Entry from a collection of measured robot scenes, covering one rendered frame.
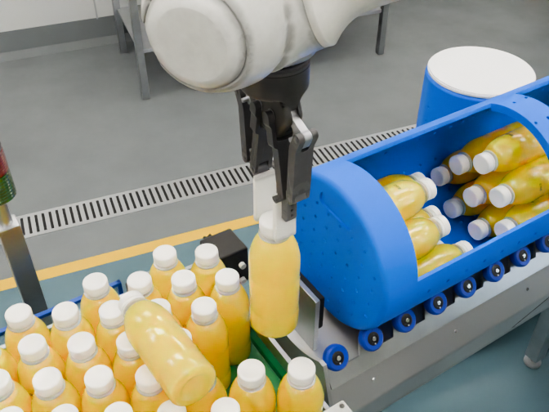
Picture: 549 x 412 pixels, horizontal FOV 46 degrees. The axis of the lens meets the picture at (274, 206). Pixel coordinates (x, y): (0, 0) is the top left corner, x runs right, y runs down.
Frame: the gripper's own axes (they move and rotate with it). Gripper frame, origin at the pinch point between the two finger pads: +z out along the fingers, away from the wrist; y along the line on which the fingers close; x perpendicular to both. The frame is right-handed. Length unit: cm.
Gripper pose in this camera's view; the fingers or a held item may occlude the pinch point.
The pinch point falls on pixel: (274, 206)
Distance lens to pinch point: 78.6
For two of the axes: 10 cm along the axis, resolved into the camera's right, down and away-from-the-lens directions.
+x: -8.4, 3.4, -4.2
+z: 0.0, 7.7, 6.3
